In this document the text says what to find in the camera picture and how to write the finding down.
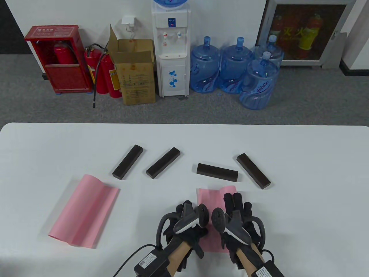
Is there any person's left hand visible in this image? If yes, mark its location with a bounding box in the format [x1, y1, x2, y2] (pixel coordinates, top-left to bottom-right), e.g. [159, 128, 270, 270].
[163, 203, 209, 259]

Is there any person's right forearm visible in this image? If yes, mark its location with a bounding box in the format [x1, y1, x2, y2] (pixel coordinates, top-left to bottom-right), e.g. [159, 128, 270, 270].
[234, 243, 265, 277]

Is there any glass fire hose cabinet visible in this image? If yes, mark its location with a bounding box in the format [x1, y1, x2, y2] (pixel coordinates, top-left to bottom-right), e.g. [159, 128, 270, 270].
[255, 0, 348, 70]

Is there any red fire extinguisher cabinet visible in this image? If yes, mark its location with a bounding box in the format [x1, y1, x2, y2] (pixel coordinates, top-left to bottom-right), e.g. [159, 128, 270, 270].
[24, 25, 93, 94]

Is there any person's left forearm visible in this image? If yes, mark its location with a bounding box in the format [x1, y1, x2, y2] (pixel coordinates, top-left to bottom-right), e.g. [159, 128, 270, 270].
[165, 240, 193, 277]

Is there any blue dispenser water bottle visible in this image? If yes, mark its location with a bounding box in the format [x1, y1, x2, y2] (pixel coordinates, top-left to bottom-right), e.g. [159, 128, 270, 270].
[152, 0, 189, 10]

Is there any pink paper sheet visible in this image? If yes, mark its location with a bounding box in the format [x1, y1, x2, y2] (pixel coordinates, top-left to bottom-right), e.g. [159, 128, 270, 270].
[48, 174, 120, 249]
[196, 186, 238, 254]

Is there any white water dispenser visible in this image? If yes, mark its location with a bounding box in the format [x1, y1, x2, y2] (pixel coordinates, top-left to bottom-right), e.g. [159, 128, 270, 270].
[152, 3, 192, 98]

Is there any white wall outlet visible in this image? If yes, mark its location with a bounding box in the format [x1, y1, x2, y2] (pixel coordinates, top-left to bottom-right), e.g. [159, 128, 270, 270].
[121, 16, 136, 33]

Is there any open cardboard box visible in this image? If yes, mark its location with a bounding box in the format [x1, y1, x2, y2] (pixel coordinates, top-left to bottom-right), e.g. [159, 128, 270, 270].
[107, 24, 156, 106]

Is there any black wrist box white label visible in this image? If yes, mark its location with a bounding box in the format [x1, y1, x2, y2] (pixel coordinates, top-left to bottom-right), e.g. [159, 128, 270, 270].
[255, 260, 284, 277]
[133, 250, 171, 277]

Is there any blue water jug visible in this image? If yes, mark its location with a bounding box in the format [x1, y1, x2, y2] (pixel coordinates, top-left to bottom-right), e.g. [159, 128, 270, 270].
[253, 35, 285, 70]
[218, 37, 254, 94]
[190, 36, 222, 93]
[239, 51, 280, 111]

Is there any red fire extinguisher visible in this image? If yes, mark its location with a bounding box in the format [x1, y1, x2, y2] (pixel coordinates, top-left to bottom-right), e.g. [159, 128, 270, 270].
[99, 51, 123, 98]
[54, 40, 77, 65]
[84, 43, 110, 109]

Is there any person's right hand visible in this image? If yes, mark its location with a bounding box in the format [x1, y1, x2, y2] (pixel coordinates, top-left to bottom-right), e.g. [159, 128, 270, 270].
[221, 193, 261, 254]

